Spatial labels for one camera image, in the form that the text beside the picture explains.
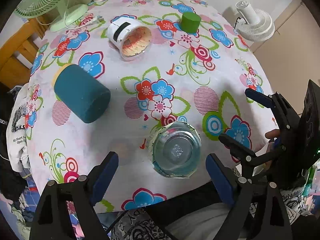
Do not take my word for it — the white black-striped plastic cup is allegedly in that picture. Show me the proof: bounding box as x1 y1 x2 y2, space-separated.
107 15 152 61

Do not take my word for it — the white floor fan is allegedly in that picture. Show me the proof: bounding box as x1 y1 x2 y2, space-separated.
235 0 275 42

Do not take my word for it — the white printed t-shirt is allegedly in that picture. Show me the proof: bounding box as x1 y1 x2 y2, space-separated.
6 83 30 173

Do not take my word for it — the party paper-wrapped plastic cup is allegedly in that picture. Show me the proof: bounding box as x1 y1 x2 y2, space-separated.
148 121 202 179

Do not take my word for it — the black bag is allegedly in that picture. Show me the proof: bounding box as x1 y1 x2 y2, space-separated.
0 83 27 202

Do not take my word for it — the teal cylindrical cup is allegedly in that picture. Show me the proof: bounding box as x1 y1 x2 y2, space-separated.
53 63 111 124

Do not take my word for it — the green cylinder block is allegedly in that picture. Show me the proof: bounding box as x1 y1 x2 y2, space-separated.
180 12 201 34

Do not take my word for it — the orange wooden chair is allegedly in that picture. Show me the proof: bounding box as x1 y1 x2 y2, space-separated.
1 16 49 88

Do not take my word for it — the white fan power plug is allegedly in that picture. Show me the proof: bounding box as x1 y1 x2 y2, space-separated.
85 16 105 25

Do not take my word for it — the floral tablecloth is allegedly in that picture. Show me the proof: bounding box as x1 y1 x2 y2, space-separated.
26 0 277 212

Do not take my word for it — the green desk fan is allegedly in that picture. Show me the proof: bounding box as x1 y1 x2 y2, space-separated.
14 0 88 32

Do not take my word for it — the person's right hand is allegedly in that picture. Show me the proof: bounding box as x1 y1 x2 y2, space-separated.
265 129 280 152

